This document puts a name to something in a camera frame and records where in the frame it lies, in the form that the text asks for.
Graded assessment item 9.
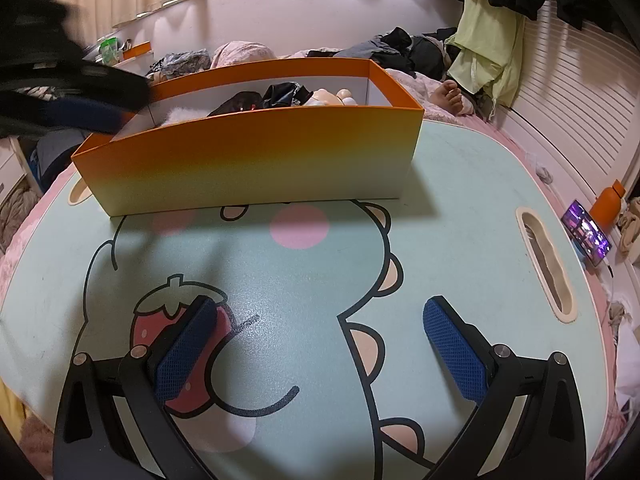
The grey bag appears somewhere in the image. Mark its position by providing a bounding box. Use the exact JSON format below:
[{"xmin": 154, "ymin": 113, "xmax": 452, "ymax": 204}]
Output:
[{"xmin": 30, "ymin": 130, "xmax": 91, "ymax": 186}]

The pile of dark clothes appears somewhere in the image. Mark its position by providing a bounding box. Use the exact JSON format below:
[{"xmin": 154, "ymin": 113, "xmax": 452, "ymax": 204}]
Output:
[{"xmin": 306, "ymin": 26, "xmax": 458, "ymax": 81}]

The green cup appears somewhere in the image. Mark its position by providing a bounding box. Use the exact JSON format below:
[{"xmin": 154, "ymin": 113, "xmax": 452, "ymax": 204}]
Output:
[{"xmin": 97, "ymin": 36, "xmax": 123, "ymax": 66}]

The cream doll keychain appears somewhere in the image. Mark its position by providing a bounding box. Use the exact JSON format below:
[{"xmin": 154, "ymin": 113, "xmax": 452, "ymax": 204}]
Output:
[{"xmin": 304, "ymin": 87, "xmax": 359, "ymax": 107}]

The black lace-trimmed cloth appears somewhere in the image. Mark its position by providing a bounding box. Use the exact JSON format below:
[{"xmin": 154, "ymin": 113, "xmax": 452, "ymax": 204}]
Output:
[{"xmin": 259, "ymin": 82, "xmax": 314, "ymax": 109}]

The pale green hanging garment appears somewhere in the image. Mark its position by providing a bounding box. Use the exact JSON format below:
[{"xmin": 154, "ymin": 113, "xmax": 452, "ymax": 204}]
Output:
[{"xmin": 445, "ymin": 0, "xmax": 526, "ymax": 111}]

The orange bottle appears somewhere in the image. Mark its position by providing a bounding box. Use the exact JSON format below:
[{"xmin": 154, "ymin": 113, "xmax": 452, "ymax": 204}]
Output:
[{"xmin": 590, "ymin": 180, "xmax": 627, "ymax": 228}]

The grey patterned cloth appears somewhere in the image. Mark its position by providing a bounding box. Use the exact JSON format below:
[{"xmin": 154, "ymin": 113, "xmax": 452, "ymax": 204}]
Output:
[{"xmin": 150, "ymin": 49, "xmax": 211, "ymax": 76}]

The person's foot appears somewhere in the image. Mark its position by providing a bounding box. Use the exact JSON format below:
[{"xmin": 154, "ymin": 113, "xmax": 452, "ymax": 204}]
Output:
[{"xmin": 432, "ymin": 80, "xmax": 476, "ymax": 116}]

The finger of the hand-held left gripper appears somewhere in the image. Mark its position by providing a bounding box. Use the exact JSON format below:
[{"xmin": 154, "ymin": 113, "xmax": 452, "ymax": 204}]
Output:
[
  {"xmin": 30, "ymin": 62, "xmax": 151, "ymax": 112},
  {"xmin": 39, "ymin": 97, "xmax": 127, "ymax": 135}
]

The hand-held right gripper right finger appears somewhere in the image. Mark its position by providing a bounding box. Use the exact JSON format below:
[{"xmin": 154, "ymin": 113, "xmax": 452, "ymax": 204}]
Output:
[{"xmin": 422, "ymin": 296, "xmax": 587, "ymax": 480}]

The smartphone with lit screen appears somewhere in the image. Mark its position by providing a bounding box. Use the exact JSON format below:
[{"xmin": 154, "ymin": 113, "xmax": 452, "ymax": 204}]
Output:
[{"xmin": 561, "ymin": 199, "xmax": 613, "ymax": 267}]

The orange cardboard box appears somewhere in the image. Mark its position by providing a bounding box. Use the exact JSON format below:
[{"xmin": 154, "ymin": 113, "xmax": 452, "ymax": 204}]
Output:
[{"xmin": 71, "ymin": 57, "xmax": 426, "ymax": 217}]

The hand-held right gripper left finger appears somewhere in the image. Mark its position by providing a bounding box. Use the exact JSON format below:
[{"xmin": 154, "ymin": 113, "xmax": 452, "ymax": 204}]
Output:
[{"xmin": 52, "ymin": 295, "xmax": 221, "ymax": 480}]

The white fluffy pompom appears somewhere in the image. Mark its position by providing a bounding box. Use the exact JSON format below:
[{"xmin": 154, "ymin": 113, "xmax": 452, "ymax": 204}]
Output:
[{"xmin": 160, "ymin": 105, "xmax": 211, "ymax": 127}]

